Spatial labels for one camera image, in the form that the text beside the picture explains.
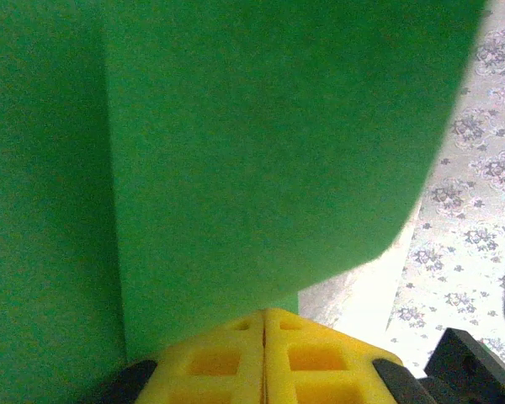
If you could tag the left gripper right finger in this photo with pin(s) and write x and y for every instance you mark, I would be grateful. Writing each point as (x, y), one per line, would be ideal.
(320, 370)

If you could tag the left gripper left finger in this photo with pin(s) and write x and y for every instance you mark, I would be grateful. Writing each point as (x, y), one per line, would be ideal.
(210, 370)

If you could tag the green cloth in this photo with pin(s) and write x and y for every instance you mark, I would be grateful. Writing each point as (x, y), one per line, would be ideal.
(235, 147)

